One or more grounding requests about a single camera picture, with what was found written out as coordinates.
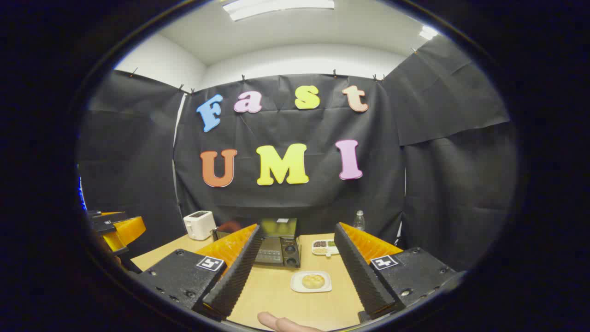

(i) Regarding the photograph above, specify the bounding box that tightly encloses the white divided dish with grains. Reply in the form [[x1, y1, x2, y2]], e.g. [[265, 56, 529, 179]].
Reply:
[[312, 239, 340, 257]]

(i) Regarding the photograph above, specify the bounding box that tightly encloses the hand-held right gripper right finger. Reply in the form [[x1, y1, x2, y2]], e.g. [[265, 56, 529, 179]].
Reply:
[[334, 222, 465, 322]]

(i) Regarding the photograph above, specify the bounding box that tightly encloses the white toaster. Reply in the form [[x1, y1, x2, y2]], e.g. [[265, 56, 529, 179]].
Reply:
[[183, 211, 217, 241]]

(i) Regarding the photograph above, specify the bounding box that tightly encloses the black electric oven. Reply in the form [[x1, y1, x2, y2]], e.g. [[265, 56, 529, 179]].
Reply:
[[212, 218, 301, 269]]

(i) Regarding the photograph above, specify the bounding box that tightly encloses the long ceiling light panel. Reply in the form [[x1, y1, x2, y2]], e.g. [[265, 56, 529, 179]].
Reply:
[[223, 0, 335, 22]]

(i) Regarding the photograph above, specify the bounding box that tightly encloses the white square plate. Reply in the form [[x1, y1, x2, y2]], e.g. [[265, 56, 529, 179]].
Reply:
[[290, 270, 332, 293]]

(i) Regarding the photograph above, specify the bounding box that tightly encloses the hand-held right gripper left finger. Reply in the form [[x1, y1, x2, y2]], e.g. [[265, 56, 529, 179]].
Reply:
[[133, 224, 262, 321]]

